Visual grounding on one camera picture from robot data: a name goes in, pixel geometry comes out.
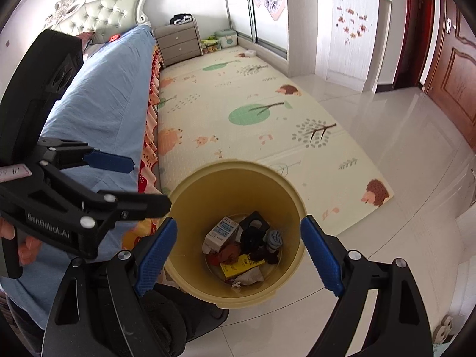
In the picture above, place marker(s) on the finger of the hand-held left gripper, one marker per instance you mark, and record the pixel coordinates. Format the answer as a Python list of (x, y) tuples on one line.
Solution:
[(111, 162), (141, 205)]

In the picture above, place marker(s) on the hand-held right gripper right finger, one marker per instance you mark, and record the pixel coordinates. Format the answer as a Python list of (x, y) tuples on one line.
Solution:
[(321, 258)]

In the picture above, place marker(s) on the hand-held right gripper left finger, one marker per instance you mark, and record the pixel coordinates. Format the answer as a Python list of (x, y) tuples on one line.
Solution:
[(156, 256)]

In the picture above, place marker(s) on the yellow trash bin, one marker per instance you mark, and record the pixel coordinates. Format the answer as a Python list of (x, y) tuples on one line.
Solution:
[(186, 200)]

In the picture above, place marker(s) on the light blue sock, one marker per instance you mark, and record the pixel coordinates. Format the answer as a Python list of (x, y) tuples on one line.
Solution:
[(274, 241)]

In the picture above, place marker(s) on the maroon cloth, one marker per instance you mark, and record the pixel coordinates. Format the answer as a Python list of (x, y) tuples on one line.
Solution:
[(269, 258)]

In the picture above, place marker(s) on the black square packet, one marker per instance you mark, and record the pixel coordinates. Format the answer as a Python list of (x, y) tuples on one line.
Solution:
[(263, 225)]

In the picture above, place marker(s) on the white blue box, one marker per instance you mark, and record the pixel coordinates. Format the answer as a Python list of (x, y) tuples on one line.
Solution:
[(221, 232)]

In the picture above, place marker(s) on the orange brown cloth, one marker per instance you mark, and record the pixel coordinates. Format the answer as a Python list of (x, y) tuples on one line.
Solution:
[(227, 254)]

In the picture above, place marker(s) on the black scrunchie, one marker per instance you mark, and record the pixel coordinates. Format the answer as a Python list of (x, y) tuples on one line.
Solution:
[(251, 241)]

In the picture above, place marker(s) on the white cloth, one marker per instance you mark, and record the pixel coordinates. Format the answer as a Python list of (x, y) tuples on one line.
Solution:
[(251, 277)]

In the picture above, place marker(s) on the yellow box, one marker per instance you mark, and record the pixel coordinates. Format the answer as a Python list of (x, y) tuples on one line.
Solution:
[(238, 266)]

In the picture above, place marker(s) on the person's left hand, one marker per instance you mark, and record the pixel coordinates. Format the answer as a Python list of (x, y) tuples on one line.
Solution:
[(29, 251)]

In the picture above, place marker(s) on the black shoe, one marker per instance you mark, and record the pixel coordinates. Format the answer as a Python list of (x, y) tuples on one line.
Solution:
[(178, 316)]

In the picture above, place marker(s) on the bed with blue sheet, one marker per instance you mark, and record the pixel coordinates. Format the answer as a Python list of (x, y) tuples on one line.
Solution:
[(108, 96)]

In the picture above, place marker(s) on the pink pillow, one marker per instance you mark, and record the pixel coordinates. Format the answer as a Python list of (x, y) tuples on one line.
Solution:
[(87, 39)]

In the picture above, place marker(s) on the small orange object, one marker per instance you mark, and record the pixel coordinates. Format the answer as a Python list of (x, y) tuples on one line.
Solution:
[(114, 38)]

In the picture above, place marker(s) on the tufted green headboard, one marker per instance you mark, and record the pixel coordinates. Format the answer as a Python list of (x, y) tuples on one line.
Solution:
[(108, 7)]

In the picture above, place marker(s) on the printed play mat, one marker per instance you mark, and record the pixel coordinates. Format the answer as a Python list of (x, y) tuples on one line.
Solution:
[(223, 89)]

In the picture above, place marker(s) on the grey nightstand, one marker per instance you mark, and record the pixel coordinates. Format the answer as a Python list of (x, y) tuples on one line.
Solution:
[(178, 44)]

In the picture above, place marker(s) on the colourful toy box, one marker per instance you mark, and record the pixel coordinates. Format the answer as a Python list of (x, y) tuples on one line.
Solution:
[(210, 45)]

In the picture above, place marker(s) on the black white garment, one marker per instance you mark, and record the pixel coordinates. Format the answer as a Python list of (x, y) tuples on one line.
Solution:
[(181, 19)]

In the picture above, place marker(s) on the green storage box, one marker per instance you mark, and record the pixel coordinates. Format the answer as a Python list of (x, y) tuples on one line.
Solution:
[(227, 39)]

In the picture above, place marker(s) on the small white item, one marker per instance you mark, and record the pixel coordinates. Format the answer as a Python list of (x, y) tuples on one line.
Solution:
[(250, 53)]

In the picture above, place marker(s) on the white sliding door wardrobe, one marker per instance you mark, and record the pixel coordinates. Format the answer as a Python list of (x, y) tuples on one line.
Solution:
[(238, 0)]

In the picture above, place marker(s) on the white corner shelf cabinet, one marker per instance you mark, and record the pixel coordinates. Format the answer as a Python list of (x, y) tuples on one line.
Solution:
[(353, 52)]

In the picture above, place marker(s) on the brown wooden door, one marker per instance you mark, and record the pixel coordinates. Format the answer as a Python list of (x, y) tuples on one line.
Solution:
[(453, 81)]

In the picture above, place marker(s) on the dark red door frame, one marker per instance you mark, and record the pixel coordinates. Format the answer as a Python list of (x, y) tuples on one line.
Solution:
[(411, 26)]

